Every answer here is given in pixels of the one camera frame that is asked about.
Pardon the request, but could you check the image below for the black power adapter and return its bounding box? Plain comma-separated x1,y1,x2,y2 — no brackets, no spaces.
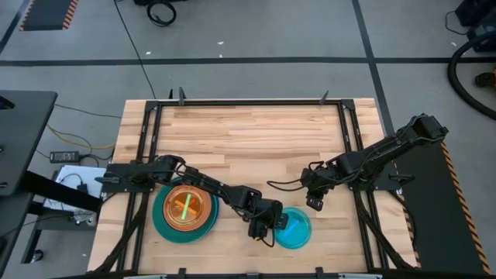
49,150,81,164

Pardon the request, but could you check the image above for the large hazard striped mat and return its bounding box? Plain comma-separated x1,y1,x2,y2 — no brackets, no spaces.
394,141,493,276

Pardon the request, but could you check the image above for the white box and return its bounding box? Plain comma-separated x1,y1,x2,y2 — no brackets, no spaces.
43,165,108,226

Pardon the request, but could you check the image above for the small hazard striped mat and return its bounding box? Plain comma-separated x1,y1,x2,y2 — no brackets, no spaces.
18,0,80,32

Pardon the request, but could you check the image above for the translucent teal plate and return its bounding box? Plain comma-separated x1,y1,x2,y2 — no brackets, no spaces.
274,206,313,250

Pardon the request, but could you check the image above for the yellow floor cable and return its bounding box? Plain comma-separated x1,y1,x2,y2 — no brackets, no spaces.
46,124,116,150

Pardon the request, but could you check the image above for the translucent light green plate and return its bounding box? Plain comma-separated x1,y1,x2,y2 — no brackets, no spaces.
168,188,206,228

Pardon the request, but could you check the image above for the black equipment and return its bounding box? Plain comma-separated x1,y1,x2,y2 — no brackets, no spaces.
455,0,496,53

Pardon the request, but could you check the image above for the thin black floor cable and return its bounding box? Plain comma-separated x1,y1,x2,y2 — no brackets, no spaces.
53,102,123,119

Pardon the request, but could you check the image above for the black orange shoe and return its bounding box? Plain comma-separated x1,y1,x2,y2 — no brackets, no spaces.
474,68,496,88

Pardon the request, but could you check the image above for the long black floor cable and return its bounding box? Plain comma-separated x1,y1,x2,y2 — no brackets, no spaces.
113,0,157,100

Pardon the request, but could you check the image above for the translucent red plate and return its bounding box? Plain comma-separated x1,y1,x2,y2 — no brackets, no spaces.
162,184,213,233

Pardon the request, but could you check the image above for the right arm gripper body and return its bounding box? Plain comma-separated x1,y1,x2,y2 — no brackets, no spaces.
300,176,330,213

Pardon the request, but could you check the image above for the black desk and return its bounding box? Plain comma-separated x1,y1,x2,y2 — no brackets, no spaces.
0,90,104,279

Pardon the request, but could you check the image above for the thick black hose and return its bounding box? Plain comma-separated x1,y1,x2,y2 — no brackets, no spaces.
446,30,496,121

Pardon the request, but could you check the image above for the black metal table frame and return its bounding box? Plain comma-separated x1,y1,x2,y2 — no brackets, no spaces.
92,98,418,274

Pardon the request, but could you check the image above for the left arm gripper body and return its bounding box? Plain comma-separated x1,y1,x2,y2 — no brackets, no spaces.
247,199,291,240

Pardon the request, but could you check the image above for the large dark green plate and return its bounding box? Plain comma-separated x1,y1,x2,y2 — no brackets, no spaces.
152,176,219,244

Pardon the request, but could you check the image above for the coiled black cable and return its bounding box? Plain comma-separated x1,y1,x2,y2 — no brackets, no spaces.
146,0,177,27

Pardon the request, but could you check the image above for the translucent orange plate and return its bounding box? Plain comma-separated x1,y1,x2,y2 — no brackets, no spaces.
166,187,208,229

